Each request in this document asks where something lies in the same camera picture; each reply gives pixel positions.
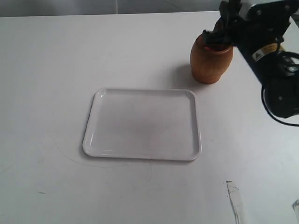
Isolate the clear tape strip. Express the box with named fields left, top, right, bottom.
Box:
left=226, top=181, right=245, bottom=224

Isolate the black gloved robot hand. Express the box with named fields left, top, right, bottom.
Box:
left=201, top=0, right=242, bottom=51

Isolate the brown wooden mortar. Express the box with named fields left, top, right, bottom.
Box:
left=190, top=35, right=234, bottom=84

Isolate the black cable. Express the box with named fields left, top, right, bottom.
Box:
left=261, top=85, right=299, bottom=127

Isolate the white plastic tray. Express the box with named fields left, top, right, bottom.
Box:
left=82, top=88, right=202, bottom=162

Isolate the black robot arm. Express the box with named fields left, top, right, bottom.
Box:
left=237, top=0, right=299, bottom=119

